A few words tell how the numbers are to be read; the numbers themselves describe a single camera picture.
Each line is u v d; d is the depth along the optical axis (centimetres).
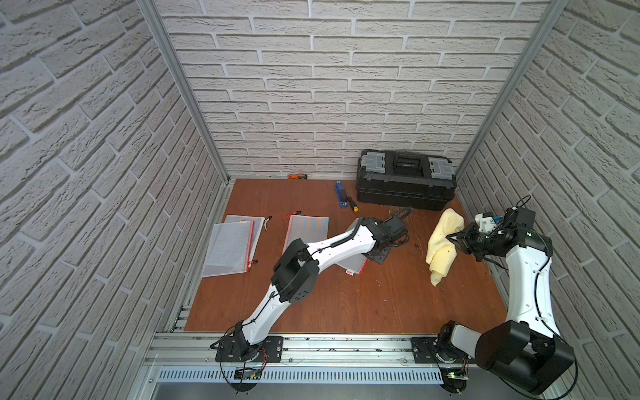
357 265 88
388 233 68
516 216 58
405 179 98
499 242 54
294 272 53
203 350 75
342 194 111
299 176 122
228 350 72
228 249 95
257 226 103
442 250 72
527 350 43
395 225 68
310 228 101
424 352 73
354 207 107
